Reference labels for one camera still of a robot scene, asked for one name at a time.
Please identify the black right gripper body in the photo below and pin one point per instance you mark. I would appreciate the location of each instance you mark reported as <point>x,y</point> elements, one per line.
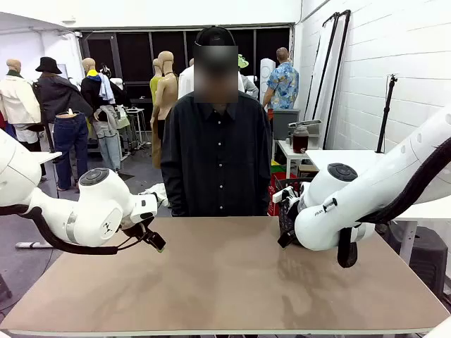
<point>289,220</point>

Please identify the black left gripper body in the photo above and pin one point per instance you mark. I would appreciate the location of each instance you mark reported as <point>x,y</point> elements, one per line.
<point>137,230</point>

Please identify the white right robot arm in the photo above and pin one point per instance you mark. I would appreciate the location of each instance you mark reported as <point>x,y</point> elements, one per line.
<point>370,186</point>

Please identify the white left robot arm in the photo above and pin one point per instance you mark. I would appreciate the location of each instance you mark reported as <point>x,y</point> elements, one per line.
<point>98,211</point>

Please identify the person's right forearm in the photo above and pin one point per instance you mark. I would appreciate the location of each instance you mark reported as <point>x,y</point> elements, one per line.
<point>172,190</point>

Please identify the person's left forearm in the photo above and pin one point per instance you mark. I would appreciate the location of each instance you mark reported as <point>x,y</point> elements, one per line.
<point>262,186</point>

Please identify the red crate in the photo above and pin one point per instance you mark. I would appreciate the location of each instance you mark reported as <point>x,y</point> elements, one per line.
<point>274,200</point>

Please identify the crumpled white cloth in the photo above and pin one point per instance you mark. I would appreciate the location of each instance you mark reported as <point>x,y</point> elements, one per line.
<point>156,193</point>

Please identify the brown cardboard box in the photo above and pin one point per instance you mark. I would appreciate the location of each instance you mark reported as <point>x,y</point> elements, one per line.
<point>308,170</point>

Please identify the yellow green item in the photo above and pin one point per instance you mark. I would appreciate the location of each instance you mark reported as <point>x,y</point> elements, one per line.
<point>276,166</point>

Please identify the small white table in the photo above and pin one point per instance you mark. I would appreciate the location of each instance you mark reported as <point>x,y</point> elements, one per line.
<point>290,149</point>

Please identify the glass jar dark liquid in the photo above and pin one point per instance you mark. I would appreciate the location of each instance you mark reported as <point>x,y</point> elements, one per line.
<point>300,141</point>

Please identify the large white table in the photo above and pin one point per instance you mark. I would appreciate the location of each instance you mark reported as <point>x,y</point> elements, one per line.
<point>352,156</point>

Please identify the mannequin with light jeans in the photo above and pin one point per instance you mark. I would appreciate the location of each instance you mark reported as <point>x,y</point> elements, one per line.
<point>105,141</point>

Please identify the person in black shirt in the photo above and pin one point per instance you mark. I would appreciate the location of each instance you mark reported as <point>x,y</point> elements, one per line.
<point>215,158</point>

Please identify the silver metal tool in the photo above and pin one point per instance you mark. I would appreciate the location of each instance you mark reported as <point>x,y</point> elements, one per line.
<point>304,123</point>

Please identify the white tabletop panel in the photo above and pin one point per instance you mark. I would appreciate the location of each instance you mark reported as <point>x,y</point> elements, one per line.
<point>49,156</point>

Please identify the mannequin black hat dark jeans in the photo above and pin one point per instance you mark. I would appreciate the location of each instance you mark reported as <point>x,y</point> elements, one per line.
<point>70,134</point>

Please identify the man in blue floral shirt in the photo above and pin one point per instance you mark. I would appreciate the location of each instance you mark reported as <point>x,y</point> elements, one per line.
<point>283,84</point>

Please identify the mannequin with green hat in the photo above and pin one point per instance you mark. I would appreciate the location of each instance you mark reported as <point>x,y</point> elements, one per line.
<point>248,86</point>

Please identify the black plastic stool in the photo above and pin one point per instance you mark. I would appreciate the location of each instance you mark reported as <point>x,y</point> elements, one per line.
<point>426,260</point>

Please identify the black tripod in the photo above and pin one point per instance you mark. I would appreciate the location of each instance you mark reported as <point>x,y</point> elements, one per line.
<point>387,116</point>

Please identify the bare beige mannequin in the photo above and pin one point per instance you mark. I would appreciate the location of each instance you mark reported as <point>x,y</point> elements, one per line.
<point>168,91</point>

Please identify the mannequin with yellow top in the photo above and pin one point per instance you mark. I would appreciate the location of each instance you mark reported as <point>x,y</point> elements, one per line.
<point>154,88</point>

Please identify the black stand foot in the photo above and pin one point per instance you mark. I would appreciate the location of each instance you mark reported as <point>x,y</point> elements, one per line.
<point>5,287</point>

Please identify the mannequin with white shirt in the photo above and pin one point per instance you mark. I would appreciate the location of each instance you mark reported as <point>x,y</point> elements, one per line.
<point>186,82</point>

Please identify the mannequin with white jacket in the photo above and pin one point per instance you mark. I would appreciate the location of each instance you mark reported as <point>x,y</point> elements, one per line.
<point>19,102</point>

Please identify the black cap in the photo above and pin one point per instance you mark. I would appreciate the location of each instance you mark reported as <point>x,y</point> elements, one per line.
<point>213,35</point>

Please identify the white backdrop panel black frame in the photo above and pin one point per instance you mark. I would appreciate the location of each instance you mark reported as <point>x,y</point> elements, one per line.
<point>331,81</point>

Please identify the black framed window wall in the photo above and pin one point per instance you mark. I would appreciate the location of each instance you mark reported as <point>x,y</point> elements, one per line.
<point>134,56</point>

